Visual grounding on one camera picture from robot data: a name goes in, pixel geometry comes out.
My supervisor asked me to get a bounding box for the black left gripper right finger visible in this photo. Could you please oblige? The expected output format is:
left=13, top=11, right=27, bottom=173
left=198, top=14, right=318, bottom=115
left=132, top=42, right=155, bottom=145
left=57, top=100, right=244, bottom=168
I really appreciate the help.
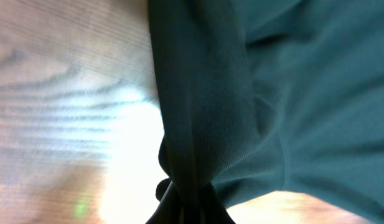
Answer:
left=199, top=183, right=235, bottom=224

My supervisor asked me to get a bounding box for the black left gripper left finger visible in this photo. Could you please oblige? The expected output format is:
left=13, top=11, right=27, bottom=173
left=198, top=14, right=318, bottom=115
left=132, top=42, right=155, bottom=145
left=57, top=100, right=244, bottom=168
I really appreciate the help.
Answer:
left=146, top=179, right=182, bottom=224

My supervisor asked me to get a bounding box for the black t-shirt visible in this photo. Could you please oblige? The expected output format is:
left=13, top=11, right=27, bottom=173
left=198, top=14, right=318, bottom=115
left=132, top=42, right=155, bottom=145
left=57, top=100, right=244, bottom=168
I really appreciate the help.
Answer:
left=148, top=0, right=384, bottom=223

